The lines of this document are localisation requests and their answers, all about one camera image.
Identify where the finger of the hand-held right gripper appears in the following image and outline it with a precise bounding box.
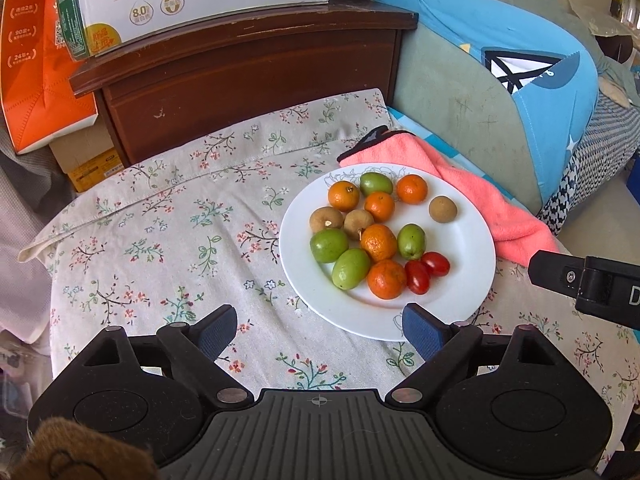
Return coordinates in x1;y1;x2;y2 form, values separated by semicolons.
527;250;586;301

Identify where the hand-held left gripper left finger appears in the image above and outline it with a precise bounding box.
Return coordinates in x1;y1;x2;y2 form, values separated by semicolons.
65;304;256;408

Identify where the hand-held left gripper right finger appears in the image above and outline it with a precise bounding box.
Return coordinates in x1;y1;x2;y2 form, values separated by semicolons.
385;302;576;406

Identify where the red cherry tomato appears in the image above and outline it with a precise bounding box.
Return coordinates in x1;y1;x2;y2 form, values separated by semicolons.
404;259;431;295
421;252;451;278

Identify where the orange mandarin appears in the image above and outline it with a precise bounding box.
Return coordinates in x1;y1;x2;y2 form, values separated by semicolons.
396;174;429;205
367;259;408;300
328;180;361;212
360;224;398;262
364;191;396;223

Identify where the white plate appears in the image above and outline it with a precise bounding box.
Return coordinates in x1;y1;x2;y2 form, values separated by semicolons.
279;163;497;342

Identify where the green jujube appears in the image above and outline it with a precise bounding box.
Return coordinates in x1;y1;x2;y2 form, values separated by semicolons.
397;223;427;261
360;172;394;197
332;248;372;290
309;228;350;264

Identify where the brown longan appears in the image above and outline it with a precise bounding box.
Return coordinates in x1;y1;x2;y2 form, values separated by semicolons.
309;206;345;235
428;195;458;223
343;209;376;241

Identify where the floral cloth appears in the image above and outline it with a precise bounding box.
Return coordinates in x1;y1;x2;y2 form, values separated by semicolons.
20;87;640;461

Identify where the pink towel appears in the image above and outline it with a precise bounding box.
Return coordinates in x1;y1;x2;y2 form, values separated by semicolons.
337;127;561;266

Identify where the houndstooth blanket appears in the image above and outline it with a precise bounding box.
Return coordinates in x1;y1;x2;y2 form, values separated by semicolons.
537;100;640;236

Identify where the green sheet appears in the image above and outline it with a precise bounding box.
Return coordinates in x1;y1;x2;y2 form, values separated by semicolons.
395;25;543;216

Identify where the cardboard box with yellow label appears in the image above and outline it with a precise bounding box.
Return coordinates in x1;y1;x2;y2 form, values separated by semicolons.
50;125;126;193

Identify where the checked fabric cover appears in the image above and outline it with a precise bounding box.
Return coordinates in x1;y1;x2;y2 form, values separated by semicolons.
0;150;51;346

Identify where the brown wooden nightstand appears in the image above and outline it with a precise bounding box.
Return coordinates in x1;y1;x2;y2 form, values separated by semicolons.
70;0;418;166

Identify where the orange box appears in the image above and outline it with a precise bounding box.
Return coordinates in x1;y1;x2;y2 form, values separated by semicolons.
0;0;98;156

